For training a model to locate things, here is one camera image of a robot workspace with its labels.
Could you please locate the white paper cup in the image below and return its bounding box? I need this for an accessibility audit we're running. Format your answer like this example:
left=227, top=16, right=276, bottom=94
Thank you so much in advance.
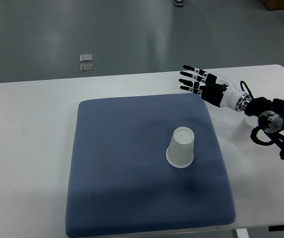
left=230, top=116, right=258, bottom=149
left=166, top=126, right=195, bottom=169

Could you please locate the white table leg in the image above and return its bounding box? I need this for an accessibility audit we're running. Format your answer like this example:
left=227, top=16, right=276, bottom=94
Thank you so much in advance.
left=235, top=229, right=249, bottom=238

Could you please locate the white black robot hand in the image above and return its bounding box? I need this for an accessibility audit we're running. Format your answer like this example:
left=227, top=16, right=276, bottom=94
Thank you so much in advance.
left=179, top=65, right=247, bottom=109

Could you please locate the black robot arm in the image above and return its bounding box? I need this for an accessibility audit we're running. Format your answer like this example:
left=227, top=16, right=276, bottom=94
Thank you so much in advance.
left=179, top=65, right=284, bottom=160

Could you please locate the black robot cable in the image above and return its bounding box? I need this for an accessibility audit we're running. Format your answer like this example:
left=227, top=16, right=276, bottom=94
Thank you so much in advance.
left=239, top=80, right=256, bottom=100

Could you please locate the blue fabric cushion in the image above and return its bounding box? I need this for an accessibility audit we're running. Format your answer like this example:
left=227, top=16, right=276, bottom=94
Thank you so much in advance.
left=66, top=93, right=235, bottom=238

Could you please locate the brown cardboard box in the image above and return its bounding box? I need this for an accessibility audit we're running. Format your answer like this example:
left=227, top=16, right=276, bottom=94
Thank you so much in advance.
left=261, top=0, right=284, bottom=10

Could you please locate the lower metal floor plate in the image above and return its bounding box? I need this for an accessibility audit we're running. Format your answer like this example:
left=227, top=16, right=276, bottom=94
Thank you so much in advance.
left=80, top=63, right=93, bottom=73

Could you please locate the white shoe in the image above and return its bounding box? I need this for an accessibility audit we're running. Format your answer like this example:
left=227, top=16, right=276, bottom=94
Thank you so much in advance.
left=173, top=0, right=184, bottom=7

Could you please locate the upper metal floor plate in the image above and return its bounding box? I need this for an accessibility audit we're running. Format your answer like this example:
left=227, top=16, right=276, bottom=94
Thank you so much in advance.
left=80, top=53, right=93, bottom=62

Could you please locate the white paper cup on cushion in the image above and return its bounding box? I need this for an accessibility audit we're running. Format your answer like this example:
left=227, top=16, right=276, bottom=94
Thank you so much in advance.
left=166, top=126, right=195, bottom=169

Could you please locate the metal floor plate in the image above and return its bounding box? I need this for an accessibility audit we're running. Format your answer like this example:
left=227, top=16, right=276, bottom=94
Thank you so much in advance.
left=80, top=63, right=93, bottom=73
left=80, top=53, right=93, bottom=62

